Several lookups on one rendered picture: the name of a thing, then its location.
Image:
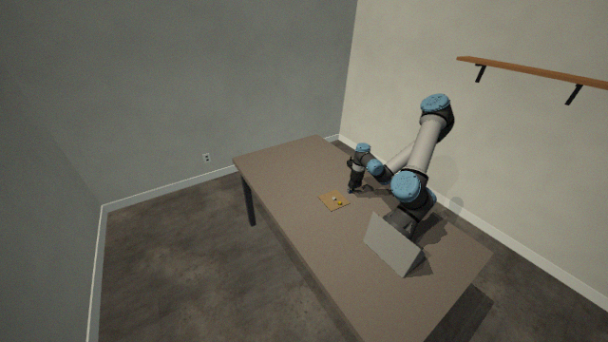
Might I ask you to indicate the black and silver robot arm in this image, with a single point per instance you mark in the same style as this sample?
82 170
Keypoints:
410 183

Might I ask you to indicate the tan square mat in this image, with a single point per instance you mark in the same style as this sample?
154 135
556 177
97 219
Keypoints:
332 205

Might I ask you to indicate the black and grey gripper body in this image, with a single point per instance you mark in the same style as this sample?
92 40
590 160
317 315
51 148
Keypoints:
357 174

